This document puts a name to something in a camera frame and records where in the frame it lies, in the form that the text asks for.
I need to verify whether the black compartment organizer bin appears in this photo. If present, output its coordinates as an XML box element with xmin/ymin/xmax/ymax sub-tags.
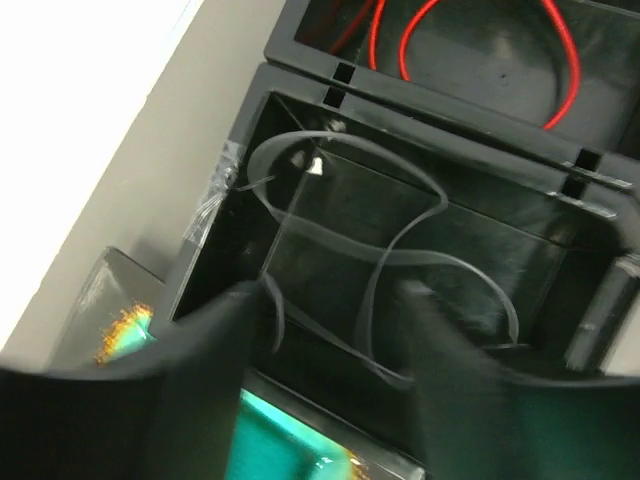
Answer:
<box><xmin>167</xmin><ymin>0</ymin><xmax>640</xmax><ymax>461</ymax></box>

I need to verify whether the red thin cable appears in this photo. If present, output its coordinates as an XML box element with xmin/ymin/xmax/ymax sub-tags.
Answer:
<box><xmin>327</xmin><ymin>0</ymin><xmax>580</xmax><ymax>131</ymax></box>

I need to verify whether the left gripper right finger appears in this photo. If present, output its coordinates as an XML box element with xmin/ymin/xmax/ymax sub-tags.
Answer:
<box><xmin>397</xmin><ymin>280</ymin><xmax>639</xmax><ymax>479</ymax></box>

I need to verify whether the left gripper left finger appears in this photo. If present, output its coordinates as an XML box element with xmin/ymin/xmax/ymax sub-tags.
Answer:
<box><xmin>1</xmin><ymin>282</ymin><xmax>260</xmax><ymax>479</ymax></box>

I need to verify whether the grey thin cable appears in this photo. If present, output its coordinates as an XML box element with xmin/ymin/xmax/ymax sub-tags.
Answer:
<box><xmin>234</xmin><ymin>130</ymin><xmax>521</xmax><ymax>384</ymax></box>

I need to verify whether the teal sponge on black tray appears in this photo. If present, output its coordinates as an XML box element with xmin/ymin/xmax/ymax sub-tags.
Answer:
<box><xmin>51</xmin><ymin>247</ymin><xmax>427</xmax><ymax>479</ymax></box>

